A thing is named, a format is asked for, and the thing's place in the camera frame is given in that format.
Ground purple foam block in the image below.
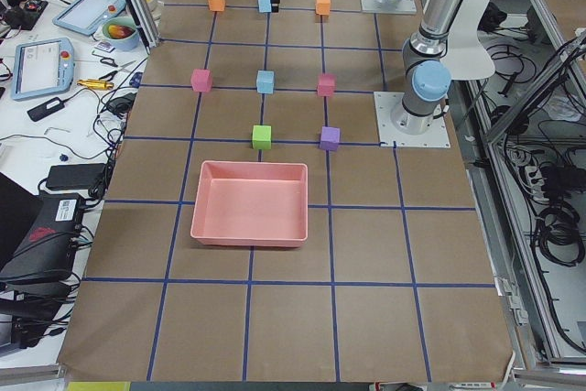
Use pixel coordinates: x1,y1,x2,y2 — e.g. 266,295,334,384
319,126,341,151

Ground teach pendant tablet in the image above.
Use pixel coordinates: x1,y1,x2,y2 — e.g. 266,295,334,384
11,38,75,101
52,0,126,36

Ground light blue foam block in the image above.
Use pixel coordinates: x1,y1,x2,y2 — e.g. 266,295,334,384
257,0,272,14
255,71,275,94

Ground orange foam block left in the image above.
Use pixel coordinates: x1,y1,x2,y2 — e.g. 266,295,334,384
207,0,226,12

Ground pink foam block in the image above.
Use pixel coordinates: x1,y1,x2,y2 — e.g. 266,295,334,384
316,73,336,97
190,69,212,92

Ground blue bowl with fruit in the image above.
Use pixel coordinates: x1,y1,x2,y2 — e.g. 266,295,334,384
102,16,139,51

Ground white bowl with lemon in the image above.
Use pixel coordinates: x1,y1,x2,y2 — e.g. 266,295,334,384
146,0,164,20

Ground pink plastic tray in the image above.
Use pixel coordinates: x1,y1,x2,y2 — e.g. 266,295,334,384
190,160,309,248

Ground far teach pendant tablet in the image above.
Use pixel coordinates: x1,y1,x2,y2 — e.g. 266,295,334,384
52,0,126,36

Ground green foam block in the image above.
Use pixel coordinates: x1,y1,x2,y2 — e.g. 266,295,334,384
251,125,272,150

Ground black power adapter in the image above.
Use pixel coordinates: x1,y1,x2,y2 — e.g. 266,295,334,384
45,163,105,190

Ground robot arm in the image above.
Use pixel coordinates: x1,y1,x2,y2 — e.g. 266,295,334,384
391,0,463,136

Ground near teach pendant tablet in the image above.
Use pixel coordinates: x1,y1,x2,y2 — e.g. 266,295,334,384
11,38,75,101

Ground pink foam block left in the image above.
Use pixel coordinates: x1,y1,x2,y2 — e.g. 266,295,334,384
190,69,212,92

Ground brass cylinder tool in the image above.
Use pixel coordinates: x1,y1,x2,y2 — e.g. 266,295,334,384
77,79,114,91

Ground black laptop computer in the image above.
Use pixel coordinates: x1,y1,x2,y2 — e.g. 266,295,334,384
1,175,84,287

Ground orange foam block right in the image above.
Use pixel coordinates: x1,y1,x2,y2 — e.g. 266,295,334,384
315,0,331,16

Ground orange foam block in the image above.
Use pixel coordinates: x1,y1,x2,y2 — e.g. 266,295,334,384
207,0,226,12
315,0,331,16

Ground pink foam block right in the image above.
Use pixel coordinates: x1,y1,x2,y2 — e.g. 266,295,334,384
316,73,336,97

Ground black handled scissors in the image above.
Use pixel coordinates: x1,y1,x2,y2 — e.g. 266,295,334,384
98,57,135,82

